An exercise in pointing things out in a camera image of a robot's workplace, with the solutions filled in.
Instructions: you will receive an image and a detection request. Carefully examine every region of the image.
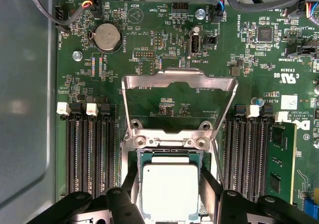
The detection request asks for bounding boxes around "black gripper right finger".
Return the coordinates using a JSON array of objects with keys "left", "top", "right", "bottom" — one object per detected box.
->
[{"left": 200, "top": 168, "right": 319, "bottom": 224}]

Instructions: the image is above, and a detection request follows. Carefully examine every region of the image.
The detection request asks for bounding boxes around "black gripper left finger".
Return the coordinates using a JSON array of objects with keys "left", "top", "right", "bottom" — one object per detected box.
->
[{"left": 26, "top": 169, "right": 147, "bottom": 224}]

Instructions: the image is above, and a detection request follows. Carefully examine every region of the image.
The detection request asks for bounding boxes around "silver CPU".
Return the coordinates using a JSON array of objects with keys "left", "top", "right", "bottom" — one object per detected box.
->
[{"left": 140, "top": 152, "right": 202, "bottom": 222}]

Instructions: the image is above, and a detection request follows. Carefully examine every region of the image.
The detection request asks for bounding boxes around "metal socket cover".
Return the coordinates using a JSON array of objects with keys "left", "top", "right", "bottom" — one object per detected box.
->
[{"left": 121, "top": 68, "right": 239, "bottom": 145}]

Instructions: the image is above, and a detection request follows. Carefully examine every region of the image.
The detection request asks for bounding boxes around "CPU socket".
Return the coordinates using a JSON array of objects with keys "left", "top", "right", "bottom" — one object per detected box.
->
[{"left": 120, "top": 128, "right": 221, "bottom": 224}]

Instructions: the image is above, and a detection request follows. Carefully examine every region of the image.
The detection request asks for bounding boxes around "black RAM slot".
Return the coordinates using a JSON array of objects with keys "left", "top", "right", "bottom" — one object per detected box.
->
[
  {"left": 70, "top": 102, "right": 91, "bottom": 200},
  {"left": 223, "top": 104, "right": 246, "bottom": 201},
  {"left": 85, "top": 102, "right": 104, "bottom": 199},
  {"left": 251, "top": 104, "right": 274, "bottom": 202},
  {"left": 238, "top": 104, "right": 260, "bottom": 202},
  {"left": 56, "top": 101, "right": 78, "bottom": 200},
  {"left": 99, "top": 102, "right": 118, "bottom": 197}
]

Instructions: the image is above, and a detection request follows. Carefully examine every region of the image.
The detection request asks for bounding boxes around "thin metal locking lever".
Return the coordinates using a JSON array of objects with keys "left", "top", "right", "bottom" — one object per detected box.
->
[{"left": 211, "top": 137, "right": 225, "bottom": 186}]

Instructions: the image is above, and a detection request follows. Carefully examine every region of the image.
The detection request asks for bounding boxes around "green RAM stick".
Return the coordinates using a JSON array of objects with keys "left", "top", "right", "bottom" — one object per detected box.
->
[{"left": 266, "top": 112, "right": 299, "bottom": 206}]

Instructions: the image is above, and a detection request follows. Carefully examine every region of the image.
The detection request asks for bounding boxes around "white board sticker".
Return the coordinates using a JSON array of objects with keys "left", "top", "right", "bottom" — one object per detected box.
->
[{"left": 281, "top": 94, "right": 299, "bottom": 111}]

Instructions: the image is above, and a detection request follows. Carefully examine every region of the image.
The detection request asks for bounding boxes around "green motherboard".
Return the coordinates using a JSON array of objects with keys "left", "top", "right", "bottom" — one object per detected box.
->
[{"left": 56, "top": 0, "right": 319, "bottom": 224}]

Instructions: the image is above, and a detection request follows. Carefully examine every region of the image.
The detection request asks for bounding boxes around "open black PC case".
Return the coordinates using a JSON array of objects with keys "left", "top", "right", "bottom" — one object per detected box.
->
[{"left": 0, "top": 0, "right": 319, "bottom": 211}]

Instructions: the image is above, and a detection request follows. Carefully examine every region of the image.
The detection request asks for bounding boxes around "silver coin battery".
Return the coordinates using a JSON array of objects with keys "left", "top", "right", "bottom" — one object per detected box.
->
[{"left": 90, "top": 21, "right": 122, "bottom": 55}]

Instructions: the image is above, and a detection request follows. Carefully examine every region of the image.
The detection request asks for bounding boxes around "internal USB port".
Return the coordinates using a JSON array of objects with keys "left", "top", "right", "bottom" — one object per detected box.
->
[{"left": 189, "top": 33, "right": 202, "bottom": 59}]

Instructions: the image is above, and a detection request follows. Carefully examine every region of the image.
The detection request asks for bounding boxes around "square black chip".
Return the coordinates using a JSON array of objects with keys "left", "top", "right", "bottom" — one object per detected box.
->
[{"left": 257, "top": 26, "right": 272, "bottom": 42}]

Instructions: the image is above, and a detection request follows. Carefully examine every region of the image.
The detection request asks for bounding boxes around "grey sleeved cable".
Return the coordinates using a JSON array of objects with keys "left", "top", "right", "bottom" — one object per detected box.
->
[{"left": 23, "top": 0, "right": 100, "bottom": 27}]

